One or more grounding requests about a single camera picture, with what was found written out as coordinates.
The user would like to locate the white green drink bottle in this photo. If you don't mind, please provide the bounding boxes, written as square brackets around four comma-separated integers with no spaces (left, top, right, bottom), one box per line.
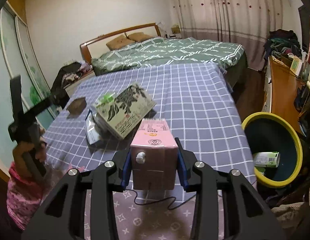
[253,152,280,168]

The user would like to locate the blue silver foil pouch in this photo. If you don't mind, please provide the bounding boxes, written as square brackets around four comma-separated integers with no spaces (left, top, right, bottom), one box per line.
[85,110,102,145]

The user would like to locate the black white patterned box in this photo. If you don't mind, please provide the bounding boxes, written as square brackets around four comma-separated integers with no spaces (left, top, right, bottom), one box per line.
[92,82,156,140]

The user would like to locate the pink strawberry milk carton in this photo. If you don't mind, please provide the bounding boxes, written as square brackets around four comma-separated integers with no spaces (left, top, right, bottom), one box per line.
[130,119,178,190]

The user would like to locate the yellow rimmed trash bin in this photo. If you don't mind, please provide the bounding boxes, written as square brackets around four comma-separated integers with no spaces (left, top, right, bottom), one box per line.
[242,112,303,188]

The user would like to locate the person's left hand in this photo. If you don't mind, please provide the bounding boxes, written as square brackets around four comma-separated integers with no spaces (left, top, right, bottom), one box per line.
[12,136,47,178]

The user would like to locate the pink patterned sleeve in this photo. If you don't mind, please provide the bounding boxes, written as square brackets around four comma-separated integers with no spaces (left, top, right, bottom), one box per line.
[6,161,50,230]

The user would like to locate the white nightstand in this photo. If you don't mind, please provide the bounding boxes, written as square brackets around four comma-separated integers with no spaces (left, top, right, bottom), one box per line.
[64,70,95,97]

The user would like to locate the dark clothes on nightstand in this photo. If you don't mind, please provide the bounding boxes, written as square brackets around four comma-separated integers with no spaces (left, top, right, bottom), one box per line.
[51,61,93,109]

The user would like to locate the sliding wardrobe door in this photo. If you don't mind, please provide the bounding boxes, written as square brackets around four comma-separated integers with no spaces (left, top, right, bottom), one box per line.
[0,3,50,173]

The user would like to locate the purple patterned cloth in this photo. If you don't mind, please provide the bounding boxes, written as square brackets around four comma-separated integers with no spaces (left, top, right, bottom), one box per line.
[44,164,258,240]

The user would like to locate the wooden bed headboard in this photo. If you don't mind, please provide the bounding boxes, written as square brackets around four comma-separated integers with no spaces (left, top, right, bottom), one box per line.
[80,23,163,63]

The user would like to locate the blue checked tablecloth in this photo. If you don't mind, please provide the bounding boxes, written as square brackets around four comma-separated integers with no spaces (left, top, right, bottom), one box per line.
[44,62,256,183]

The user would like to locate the brown pillow left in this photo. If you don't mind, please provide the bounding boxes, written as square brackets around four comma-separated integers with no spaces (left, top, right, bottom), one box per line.
[106,35,135,50]

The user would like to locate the brown pillow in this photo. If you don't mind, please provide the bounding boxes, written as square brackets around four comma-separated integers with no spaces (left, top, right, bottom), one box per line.
[127,32,153,42]
[106,35,135,50]

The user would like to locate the wooden desk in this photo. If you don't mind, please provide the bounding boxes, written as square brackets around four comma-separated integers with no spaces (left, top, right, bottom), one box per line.
[262,56,304,133]

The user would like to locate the brown pillow right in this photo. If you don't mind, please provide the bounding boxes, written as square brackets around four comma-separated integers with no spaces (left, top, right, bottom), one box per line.
[127,32,153,42]

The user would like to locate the pile of clothes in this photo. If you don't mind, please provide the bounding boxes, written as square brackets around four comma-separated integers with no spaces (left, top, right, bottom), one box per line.
[263,29,302,61]

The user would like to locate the yellow tissue box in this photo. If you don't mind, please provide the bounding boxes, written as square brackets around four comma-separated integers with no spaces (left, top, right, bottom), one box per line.
[171,24,180,35]

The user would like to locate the pink white curtain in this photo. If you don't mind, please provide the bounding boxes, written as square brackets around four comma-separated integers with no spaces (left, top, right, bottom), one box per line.
[171,0,296,70]

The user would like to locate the black monitor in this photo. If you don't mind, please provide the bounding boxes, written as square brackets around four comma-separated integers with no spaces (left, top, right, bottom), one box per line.
[298,5,310,53]

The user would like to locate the black cable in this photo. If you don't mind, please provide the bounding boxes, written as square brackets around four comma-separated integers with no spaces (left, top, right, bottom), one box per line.
[130,189,198,211]

